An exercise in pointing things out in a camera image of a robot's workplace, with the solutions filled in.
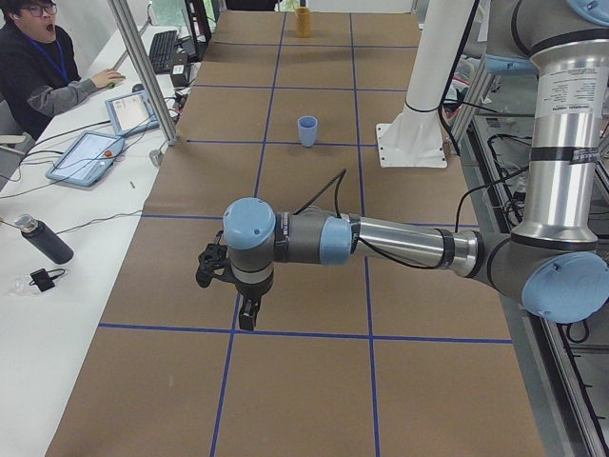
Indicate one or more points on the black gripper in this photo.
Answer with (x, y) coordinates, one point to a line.
(252, 288)

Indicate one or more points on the light blue plastic cup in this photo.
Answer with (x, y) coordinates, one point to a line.
(307, 126)

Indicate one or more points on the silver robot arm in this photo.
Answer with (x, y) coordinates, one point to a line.
(548, 262)

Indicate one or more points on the tan wooden cup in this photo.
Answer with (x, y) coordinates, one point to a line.
(303, 22)

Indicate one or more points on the small black adapter box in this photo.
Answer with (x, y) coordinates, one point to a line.
(45, 279)

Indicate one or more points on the near teach pendant tablet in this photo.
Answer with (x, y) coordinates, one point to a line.
(87, 160)

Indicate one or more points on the teach pendant tablet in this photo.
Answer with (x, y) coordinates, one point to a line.
(87, 160)
(131, 113)

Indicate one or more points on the far teach pendant tablet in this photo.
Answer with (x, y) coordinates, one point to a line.
(131, 113)

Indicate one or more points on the black water bottle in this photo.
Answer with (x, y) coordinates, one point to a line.
(44, 239)

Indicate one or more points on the black box with label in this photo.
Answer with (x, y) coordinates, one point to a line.
(180, 75)

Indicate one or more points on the black keyboard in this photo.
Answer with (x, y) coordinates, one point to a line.
(161, 50)

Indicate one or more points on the seated person in black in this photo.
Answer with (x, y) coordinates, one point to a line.
(39, 75)

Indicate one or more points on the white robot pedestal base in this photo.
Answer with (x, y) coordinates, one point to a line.
(414, 138)

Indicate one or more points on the aluminium frame post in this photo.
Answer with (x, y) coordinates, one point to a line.
(138, 56)

